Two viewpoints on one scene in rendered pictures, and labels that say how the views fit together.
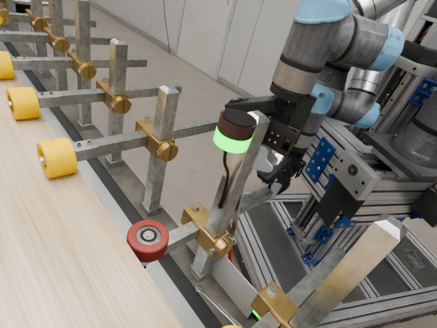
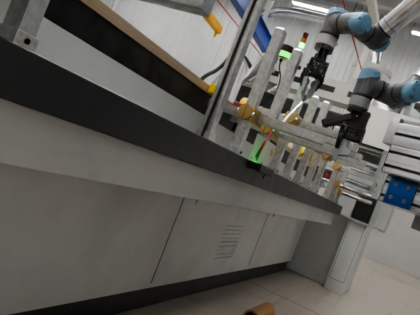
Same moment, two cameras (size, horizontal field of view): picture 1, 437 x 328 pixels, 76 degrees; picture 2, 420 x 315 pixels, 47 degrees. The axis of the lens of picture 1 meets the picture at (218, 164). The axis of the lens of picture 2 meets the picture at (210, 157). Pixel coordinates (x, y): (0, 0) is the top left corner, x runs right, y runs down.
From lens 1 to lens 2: 1.95 m
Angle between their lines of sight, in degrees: 78
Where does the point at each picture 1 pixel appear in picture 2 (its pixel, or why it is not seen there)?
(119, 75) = (308, 113)
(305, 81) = (320, 36)
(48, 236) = not seen: hidden behind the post
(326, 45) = (327, 22)
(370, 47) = (344, 17)
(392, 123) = not seen: outside the picture
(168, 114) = (298, 96)
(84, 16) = (323, 110)
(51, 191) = not seen: hidden behind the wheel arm
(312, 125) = (357, 86)
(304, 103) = (320, 46)
